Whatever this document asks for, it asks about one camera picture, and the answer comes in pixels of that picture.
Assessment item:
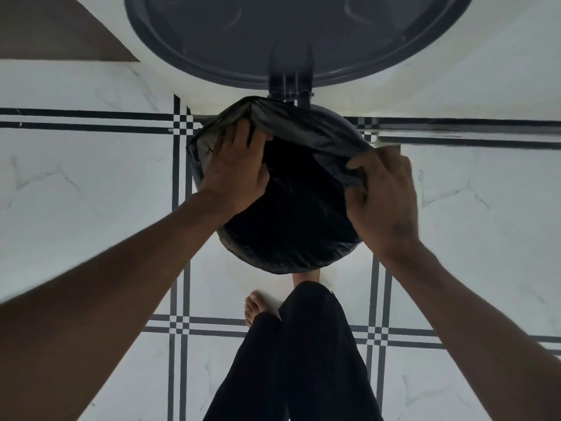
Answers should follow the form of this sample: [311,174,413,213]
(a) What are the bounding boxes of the person's left hand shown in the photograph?
[198,118,273,216]

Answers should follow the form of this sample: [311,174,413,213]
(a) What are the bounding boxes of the person's right hand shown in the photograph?
[344,146,422,260]

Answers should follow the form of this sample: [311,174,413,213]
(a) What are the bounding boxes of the black plastic garbage bag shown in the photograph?
[187,96,383,275]

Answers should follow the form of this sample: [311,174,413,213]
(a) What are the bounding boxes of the person's left forearm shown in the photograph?
[0,190,238,421]

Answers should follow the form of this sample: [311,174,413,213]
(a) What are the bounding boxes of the person's right forearm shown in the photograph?
[376,240,561,421]

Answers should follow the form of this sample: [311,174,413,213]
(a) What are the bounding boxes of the person's right foot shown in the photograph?
[292,268,324,289]

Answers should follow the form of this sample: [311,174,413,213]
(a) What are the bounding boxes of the person's foot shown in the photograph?
[292,268,324,289]
[244,289,282,329]

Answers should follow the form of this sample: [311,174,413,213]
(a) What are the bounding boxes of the person's left foot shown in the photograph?
[244,289,282,329]

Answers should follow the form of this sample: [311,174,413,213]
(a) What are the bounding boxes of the grey round bin lid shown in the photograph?
[124,0,477,106]

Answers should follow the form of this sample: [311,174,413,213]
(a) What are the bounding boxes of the person's black trousers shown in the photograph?
[203,282,385,421]

